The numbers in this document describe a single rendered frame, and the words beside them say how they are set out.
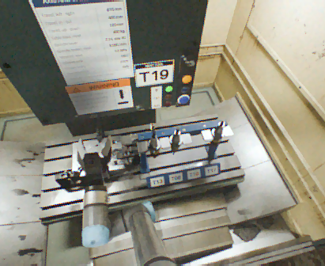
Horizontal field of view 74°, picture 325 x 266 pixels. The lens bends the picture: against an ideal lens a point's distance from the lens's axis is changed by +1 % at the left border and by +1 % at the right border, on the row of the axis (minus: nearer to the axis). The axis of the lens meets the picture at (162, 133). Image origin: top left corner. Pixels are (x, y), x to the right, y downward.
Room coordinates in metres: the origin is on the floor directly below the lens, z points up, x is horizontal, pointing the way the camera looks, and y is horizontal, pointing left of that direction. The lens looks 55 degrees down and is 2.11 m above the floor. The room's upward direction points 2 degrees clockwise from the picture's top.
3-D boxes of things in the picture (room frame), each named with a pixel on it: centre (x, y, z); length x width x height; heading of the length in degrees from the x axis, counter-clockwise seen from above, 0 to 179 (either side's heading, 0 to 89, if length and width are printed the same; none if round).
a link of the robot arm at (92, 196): (0.21, 0.20, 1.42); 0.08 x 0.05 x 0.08; 101
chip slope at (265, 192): (0.73, -0.36, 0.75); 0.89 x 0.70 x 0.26; 14
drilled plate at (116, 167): (0.60, 0.38, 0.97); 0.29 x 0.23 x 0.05; 104
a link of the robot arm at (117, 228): (0.14, 0.17, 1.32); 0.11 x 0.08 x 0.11; 113
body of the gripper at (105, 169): (0.29, 0.22, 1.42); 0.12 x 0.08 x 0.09; 11
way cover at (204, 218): (0.24, -0.02, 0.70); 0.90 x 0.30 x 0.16; 104
